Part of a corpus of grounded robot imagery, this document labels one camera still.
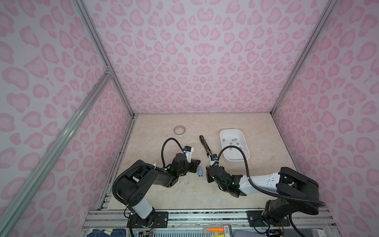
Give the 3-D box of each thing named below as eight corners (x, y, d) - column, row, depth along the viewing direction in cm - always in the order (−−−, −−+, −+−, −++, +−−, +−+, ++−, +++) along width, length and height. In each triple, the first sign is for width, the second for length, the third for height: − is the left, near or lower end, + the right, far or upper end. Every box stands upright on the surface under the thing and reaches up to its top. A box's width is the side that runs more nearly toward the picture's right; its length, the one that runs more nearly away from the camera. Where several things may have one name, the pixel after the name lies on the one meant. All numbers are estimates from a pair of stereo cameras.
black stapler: (208, 156, 97) (208, 155, 96) (198, 137, 107) (198, 135, 106) (212, 155, 98) (212, 153, 96) (202, 136, 108) (202, 134, 106)
